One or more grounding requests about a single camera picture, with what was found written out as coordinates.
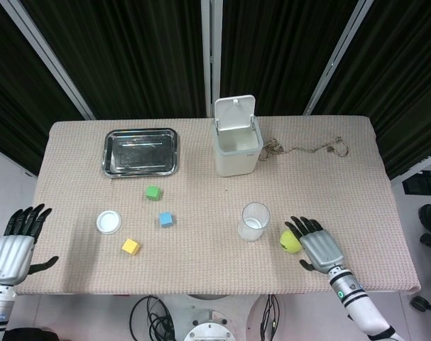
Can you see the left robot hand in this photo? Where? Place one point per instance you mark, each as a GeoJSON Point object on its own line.
{"type": "Point", "coordinates": [10, 249]}

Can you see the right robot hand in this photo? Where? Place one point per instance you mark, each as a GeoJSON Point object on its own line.
{"type": "Point", "coordinates": [320, 248]}

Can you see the yellow-green ball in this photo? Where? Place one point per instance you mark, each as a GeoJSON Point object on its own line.
{"type": "Point", "coordinates": [290, 241]}

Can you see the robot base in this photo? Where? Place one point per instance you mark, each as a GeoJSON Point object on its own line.
{"type": "Point", "coordinates": [211, 319]}

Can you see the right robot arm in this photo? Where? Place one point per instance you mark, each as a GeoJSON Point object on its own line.
{"type": "Point", "coordinates": [360, 305]}

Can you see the clear plastic cup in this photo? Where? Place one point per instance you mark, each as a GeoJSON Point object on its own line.
{"type": "Point", "coordinates": [254, 222]}

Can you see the white round lid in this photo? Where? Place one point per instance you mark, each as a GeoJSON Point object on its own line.
{"type": "Point", "coordinates": [109, 222]}

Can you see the black office chair base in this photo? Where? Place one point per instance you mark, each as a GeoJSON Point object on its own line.
{"type": "Point", "coordinates": [428, 245]}

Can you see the beige woven tablecloth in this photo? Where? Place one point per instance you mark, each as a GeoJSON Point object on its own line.
{"type": "Point", "coordinates": [215, 213]}

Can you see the yellow cube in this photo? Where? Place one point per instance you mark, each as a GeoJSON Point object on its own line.
{"type": "Point", "coordinates": [130, 246]}

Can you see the black electronic device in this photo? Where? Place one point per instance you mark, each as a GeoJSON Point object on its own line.
{"type": "Point", "coordinates": [422, 183]}

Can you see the white trash bin with lid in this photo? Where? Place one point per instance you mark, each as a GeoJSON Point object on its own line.
{"type": "Point", "coordinates": [236, 142]}

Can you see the green cube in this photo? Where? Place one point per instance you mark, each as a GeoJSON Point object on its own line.
{"type": "Point", "coordinates": [153, 193]}

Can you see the blue cube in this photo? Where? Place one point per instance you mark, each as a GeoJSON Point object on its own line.
{"type": "Point", "coordinates": [165, 219]}

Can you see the stainless steel tray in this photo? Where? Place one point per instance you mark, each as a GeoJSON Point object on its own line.
{"type": "Point", "coordinates": [140, 152]}

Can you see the black curtain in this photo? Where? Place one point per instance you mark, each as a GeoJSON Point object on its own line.
{"type": "Point", "coordinates": [137, 57]}

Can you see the grey metal frame post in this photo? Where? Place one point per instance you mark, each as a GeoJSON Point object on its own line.
{"type": "Point", "coordinates": [46, 57]}
{"type": "Point", "coordinates": [211, 57]}
{"type": "Point", "coordinates": [337, 57]}

